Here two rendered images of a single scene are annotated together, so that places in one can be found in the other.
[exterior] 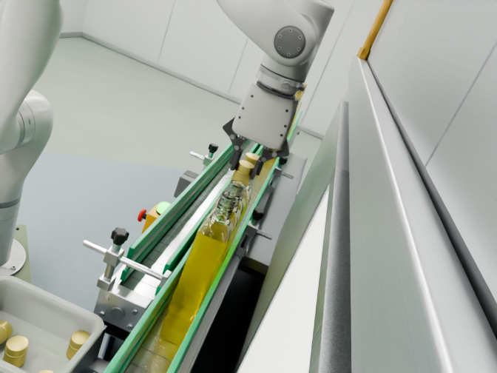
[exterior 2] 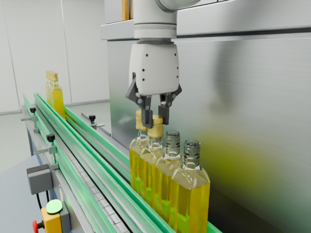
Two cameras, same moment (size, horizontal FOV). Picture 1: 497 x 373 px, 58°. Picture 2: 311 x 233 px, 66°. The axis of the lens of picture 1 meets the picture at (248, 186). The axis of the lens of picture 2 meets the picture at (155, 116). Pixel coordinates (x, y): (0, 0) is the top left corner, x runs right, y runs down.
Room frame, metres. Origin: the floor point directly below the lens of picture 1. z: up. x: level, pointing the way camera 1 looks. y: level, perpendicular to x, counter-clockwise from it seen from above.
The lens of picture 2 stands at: (0.41, 0.32, 1.48)
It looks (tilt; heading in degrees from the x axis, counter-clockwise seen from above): 16 degrees down; 323
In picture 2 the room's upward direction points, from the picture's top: straight up
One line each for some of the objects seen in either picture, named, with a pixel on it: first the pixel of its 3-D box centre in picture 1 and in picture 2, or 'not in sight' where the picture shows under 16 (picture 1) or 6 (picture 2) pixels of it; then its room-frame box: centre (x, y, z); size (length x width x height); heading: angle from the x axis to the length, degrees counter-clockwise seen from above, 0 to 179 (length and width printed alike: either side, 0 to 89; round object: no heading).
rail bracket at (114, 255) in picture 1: (124, 264); not in sight; (0.66, 0.15, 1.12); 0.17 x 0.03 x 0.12; 87
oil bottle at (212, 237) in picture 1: (202, 266); (189, 214); (0.69, 0.02, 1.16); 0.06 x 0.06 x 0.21; 88
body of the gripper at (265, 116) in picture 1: (266, 112); (155, 65); (0.81, 0.02, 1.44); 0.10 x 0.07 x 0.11; 87
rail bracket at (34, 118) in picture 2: not in sight; (29, 121); (1.72, 0.14, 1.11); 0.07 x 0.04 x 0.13; 87
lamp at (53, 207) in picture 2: (165, 208); (54, 205); (1.10, 0.19, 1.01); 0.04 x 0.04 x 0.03
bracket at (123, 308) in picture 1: (121, 308); not in sight; (0.66, 0.14, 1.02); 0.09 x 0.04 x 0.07; 87
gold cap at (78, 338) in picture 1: (78, 345); not in sight; (0.60, 0.18, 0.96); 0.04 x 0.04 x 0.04
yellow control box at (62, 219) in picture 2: (159, 223); (55, 220); (1.10, 0.19, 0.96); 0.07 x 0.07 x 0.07; 87
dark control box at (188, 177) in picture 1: (191, 187); (39, 179); (1.38, 0.18, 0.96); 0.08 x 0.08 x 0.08; 87
